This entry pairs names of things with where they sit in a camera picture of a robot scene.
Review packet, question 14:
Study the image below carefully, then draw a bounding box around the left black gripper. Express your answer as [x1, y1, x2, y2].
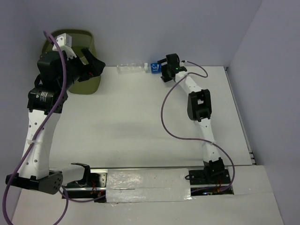
[59, 48, 106, 90]

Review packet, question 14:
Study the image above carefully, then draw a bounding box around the blue label plastic bottle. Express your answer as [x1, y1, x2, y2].
[144, 62, 161, 74]

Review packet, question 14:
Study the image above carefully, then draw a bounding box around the clear bottle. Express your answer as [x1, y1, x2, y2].
[117, 63, 144, 74]

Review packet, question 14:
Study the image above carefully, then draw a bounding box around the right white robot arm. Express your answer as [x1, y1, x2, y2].
[157, 53, 234, 185]

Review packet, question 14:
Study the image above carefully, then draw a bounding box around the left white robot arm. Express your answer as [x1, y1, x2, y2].
[5, 48, 105, 195]

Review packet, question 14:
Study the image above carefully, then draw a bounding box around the olive green plastic bin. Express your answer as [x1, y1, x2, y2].
[34, 29, 105, 95]

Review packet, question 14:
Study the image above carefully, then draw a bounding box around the silver foil cover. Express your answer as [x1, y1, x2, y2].
[106, 168, 192, 203]

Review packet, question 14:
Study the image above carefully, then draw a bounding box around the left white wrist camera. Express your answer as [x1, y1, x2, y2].
[56, 33, 76, 59]

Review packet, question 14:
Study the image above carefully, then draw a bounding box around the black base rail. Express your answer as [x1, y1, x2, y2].
[66, 167, 234, 203]

